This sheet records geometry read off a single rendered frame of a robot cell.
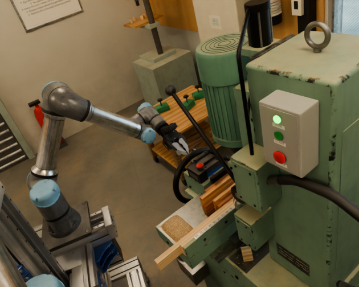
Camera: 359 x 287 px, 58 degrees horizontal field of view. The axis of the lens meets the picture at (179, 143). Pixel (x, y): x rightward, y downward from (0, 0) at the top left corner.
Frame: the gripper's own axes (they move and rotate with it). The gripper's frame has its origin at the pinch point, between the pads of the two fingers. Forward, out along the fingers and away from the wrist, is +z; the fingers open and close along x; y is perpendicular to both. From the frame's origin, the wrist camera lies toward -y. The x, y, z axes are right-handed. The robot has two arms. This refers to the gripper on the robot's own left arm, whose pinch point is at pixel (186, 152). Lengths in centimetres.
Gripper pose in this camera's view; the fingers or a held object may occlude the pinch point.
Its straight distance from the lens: 154.3
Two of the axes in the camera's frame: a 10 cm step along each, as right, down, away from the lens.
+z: 6.3, 6.9, -3.6
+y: -0.9, 5.2, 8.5
